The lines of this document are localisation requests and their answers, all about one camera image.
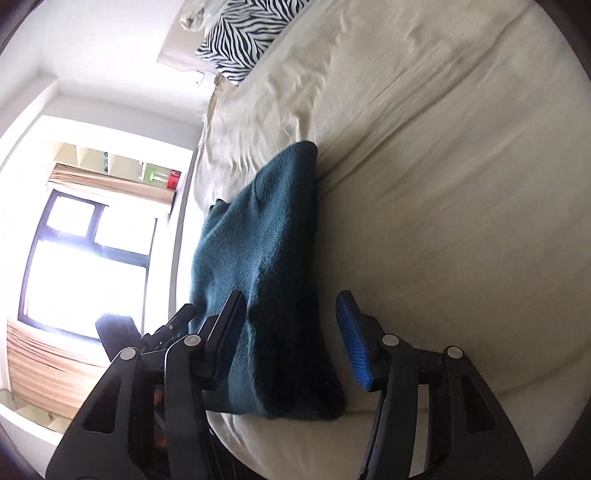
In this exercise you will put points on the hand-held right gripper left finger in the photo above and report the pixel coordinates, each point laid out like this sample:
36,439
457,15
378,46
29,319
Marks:
226,344

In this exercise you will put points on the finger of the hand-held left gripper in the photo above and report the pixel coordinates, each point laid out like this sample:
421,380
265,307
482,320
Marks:
173,323

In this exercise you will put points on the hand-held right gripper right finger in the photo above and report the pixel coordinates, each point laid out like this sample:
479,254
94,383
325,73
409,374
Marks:
353,344

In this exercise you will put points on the dark teal knit sweater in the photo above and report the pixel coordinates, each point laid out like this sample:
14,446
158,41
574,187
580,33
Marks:
268,258

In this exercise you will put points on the black framed window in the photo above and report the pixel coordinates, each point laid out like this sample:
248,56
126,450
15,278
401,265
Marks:
83,286

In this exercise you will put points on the wooden window bench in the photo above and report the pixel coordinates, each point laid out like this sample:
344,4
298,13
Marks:
41,369

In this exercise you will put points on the red box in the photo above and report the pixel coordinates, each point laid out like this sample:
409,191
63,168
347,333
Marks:
174,180

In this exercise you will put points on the tan roman blind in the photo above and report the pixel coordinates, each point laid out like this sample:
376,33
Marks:
115,189

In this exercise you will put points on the green container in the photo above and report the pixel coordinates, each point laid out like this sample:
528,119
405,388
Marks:
156,175

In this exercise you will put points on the bed with cream sheet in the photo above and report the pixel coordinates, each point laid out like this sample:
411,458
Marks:
438,184

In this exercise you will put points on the beige headboard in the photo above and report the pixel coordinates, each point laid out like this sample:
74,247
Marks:
178,55

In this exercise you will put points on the zebra print pillow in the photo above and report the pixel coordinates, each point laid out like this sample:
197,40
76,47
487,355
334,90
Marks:
244,39

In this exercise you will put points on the cream pillow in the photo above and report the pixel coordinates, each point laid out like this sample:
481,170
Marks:
198,14

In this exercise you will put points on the white wall shelf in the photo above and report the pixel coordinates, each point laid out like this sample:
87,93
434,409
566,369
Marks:
87,157

